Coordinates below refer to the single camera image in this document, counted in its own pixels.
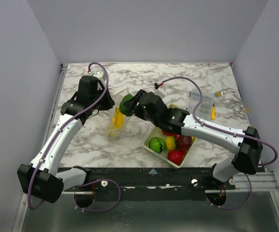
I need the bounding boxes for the green bell pepper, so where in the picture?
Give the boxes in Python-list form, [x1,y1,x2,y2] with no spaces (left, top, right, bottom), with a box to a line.
[119,94,135,117]

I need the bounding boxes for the yellow banana bunch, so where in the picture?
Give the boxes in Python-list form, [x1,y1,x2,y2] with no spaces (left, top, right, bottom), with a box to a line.
[112,107,124,130]

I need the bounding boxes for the clear zip top bag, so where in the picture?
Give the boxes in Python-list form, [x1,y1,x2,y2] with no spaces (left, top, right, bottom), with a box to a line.
[105,86,130,140]

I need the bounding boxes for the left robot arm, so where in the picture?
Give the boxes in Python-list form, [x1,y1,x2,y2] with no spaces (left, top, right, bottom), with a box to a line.
[17,75,115,203]

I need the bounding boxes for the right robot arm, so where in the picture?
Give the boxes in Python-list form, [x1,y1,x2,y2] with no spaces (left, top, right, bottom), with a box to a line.
[120,90,263,189]

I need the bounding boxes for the pale green plastic basket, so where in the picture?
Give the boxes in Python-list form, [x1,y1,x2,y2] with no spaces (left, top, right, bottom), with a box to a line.
[143,127,196,169]

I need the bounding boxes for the green watermelon toy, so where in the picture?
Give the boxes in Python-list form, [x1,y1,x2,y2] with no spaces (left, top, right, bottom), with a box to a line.
[148,137,166,154]

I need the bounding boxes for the red bell pepper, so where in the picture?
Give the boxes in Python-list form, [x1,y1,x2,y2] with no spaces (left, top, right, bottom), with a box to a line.
[162,130,175,136]

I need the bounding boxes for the yellow green mango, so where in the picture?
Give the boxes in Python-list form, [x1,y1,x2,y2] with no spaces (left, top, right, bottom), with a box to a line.
[165,136,176,151]

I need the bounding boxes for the dark red mango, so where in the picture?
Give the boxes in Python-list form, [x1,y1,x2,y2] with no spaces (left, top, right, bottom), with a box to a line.
[176,135,192,151]

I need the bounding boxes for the red apple toy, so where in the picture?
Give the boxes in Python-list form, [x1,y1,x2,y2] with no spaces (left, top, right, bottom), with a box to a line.
[167,150,183,165]

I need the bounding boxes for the small yellow silver clip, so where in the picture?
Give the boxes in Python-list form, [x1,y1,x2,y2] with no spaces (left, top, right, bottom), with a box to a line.
[215,91,224,97]

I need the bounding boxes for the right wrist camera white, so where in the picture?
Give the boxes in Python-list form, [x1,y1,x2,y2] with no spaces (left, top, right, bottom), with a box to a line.
[154,87,167,99]

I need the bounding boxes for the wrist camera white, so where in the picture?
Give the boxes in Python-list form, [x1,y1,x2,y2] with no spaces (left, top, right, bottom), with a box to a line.
[91,71,106,83]
[154,87,167,99]

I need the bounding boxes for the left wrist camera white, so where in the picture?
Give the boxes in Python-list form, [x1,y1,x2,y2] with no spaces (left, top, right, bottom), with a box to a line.
[91,71,106,83]

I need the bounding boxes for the yellow handled cutter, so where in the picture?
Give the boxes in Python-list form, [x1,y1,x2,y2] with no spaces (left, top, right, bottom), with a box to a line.
[211,105,215,120]

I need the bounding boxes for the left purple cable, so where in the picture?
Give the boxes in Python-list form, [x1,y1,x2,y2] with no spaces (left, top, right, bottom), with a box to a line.
[27,62,122,213]

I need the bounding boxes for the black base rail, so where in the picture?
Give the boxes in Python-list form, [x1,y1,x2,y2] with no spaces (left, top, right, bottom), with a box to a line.
[65,168,235,202]

